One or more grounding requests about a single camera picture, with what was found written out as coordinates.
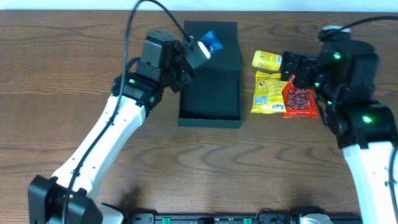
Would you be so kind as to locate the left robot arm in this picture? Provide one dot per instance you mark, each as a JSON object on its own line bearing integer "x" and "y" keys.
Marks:
{"x": 69, "y": 195}

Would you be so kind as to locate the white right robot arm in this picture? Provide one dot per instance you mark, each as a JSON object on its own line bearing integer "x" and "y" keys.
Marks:
{"x": 342, "y": 77}

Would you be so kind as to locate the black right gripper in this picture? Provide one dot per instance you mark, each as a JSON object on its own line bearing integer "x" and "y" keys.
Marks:
{"x": 294, "y": 66}

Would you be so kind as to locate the yellow plastic bottle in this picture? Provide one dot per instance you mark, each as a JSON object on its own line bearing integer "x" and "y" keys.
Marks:
{"x": 267, "y": 61}

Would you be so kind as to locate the red candy bag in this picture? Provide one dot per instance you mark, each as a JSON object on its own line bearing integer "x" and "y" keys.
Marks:
{"x": 298, "y": 101}

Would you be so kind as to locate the dark green box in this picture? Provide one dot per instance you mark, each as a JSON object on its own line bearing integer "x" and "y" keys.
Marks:
{"x": 214, "y": 98}

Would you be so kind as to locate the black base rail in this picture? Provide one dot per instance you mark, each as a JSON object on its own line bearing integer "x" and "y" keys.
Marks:
{"x": 233, "y": 218}

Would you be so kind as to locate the blue snack bar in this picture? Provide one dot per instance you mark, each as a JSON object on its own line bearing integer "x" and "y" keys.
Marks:
{"x": 209, "y": 44}

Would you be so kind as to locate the yellow candy bag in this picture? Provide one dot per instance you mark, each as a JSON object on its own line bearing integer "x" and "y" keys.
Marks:
{"x": 268, "y": 97}

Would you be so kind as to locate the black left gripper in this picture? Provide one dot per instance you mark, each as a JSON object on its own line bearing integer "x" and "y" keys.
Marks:
{"x": 179, "y": 79}

